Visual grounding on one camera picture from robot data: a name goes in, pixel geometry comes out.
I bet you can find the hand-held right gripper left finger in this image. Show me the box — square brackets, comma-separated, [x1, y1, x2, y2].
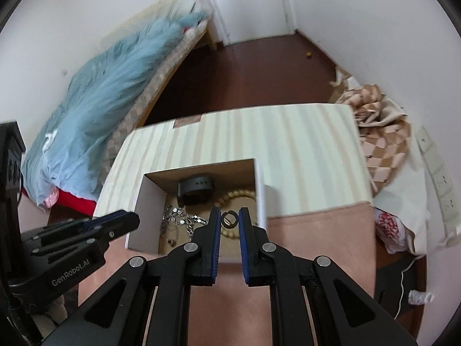
[43, 206, 221, 346]

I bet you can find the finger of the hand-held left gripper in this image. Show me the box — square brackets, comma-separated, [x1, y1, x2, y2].
[22, 210, 132, 240]
[31, 212, 141, 257]

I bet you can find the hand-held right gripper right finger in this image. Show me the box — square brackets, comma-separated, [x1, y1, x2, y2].
[239, 207, 426, 346]

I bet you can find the black ring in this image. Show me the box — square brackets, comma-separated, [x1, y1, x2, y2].
[220, 211, 239, 229]

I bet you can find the white cardboard box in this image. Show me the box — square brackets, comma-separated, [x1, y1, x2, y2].
[124, 158, 277, 256]

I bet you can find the chunky silver chain bracelet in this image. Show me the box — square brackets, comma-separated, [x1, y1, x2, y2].
[178, 213, 208, 240]

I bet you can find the thin silver chain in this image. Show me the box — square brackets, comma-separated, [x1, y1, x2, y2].
[160, 220, 181, 249]

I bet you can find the wooden bead bracelet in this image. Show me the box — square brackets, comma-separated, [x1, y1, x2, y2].
[209, 187, 258, 240]

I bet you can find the silver charm bracelet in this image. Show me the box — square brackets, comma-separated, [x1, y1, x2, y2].
[163, 205, 188, 224]

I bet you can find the black smart band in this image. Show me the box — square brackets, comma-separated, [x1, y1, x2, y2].
[176, 175, 216, 205]

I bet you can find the red bed sheet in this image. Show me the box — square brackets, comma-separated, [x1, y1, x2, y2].
[22, 187, 98, 217]

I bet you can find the pink and striped table cloth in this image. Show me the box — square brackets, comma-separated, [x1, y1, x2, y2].
[77, 103, 377, 346]

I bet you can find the bed with blue duvet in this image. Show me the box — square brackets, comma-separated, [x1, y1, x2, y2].
[22, 11, 207, 208]

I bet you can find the red and white plastic bag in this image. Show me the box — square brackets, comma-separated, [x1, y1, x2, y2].
[374, 207, 415, 255]

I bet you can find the beige checkered cloth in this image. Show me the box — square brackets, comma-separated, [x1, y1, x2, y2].
[329, 65, 413, 197]

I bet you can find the white cloth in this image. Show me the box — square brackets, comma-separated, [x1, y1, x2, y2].
[373, 97, 436, 256]

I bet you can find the white charger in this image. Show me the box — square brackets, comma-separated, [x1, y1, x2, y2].
[409, 290, 433, 305]

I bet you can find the white power strip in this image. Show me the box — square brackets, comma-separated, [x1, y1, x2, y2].
[416, 127, 460, 231]

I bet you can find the cream bed sheet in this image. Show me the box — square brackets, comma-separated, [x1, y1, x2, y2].
[99, 0, 202, 49]

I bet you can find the white door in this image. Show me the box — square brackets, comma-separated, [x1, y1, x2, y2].
[200, 0, 298, 46]

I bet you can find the white cable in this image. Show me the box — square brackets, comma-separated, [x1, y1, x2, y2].
[394, 252, 427, 319]

